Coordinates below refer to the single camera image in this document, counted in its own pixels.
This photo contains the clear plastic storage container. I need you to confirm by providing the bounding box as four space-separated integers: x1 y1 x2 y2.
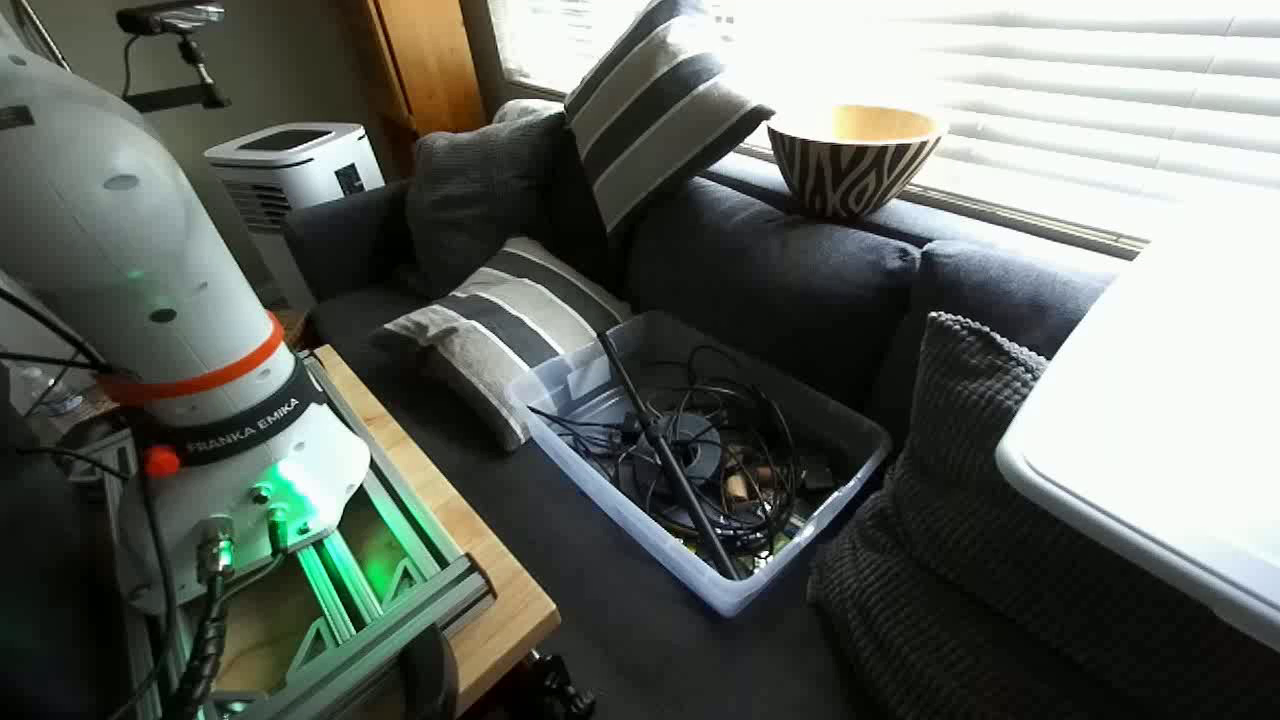
509 308 897 622

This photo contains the zebra pattern wooden bowl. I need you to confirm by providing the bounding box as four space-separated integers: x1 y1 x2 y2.
763 101 950 225

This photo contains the grey white striped pillow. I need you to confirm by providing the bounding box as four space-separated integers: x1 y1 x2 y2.
377 234 635 456
559 0 775 240

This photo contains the dark blue fabric sofa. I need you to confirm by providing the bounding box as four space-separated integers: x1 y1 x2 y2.
280 153 1135 720

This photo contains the plain grey textured pillow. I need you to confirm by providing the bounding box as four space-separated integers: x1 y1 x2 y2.
404 114 573 299

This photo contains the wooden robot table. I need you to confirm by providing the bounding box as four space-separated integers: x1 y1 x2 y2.
305 342 565 720

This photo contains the white air purifier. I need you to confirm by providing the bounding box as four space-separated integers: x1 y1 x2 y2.
199 120 389 317

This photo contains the dark grey knit cushion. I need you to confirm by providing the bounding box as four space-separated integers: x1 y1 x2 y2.
809 308 1280 720

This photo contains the white table top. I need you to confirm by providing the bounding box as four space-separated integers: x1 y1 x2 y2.
994 196 1280 657

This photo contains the grey round cable reel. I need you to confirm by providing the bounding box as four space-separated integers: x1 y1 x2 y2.
622 410 730 500

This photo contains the tangle of black cables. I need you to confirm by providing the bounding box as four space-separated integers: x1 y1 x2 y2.
531 350 848 564

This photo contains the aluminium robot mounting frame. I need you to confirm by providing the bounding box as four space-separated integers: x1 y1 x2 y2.
112 435 495 720

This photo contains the wooden wall panel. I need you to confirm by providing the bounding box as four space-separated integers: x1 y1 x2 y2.
351 0 490 138

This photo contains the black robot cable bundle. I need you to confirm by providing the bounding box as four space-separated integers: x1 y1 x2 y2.
0 283 257 720

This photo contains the black camera on stand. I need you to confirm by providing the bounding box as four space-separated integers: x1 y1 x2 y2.
112 0 233 116

